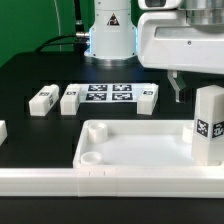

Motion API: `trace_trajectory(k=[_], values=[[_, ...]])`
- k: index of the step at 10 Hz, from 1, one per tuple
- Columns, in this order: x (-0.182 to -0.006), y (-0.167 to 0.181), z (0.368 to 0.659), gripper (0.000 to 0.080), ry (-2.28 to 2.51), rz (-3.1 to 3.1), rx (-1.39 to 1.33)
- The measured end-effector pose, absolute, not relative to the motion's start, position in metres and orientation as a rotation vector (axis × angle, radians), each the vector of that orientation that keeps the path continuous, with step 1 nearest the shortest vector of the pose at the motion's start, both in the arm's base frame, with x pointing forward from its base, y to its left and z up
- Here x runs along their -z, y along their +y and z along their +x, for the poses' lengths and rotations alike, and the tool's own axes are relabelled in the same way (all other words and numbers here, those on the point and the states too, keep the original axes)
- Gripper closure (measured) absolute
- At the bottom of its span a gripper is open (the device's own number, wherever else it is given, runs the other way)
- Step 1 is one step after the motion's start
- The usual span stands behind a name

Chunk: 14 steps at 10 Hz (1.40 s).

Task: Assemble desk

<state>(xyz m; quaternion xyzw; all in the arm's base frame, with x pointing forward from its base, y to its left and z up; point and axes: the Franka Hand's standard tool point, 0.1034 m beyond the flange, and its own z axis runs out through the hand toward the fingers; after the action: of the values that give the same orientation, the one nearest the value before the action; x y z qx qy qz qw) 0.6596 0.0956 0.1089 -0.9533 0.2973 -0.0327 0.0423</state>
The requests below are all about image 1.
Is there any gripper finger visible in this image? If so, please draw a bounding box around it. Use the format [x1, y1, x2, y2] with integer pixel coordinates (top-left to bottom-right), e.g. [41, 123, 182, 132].
[167, 70, 186, 103]

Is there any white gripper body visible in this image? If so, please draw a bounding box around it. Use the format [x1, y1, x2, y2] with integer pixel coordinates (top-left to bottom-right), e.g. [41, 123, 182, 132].
[138, 0, 224, 74]

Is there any black cable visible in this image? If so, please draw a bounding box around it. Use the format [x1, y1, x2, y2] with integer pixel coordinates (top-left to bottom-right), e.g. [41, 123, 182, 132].
[34, 31, 90, 54]

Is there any long white front barrier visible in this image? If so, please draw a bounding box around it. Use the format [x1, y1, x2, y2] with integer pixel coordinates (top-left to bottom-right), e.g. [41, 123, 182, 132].
[0, 167, 224, 198]

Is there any fiducial marker sheet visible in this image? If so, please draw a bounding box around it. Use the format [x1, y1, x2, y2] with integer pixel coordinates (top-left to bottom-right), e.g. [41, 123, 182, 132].
[80, 83, 144, 103]

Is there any white desk top panel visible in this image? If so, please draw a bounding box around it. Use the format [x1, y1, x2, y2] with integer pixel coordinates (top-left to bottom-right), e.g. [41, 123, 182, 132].
[72, 119, 224, 170]

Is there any white block left edge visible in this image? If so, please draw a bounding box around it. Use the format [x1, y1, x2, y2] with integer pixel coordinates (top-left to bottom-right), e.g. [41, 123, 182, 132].
[0, 120, 7, 146]

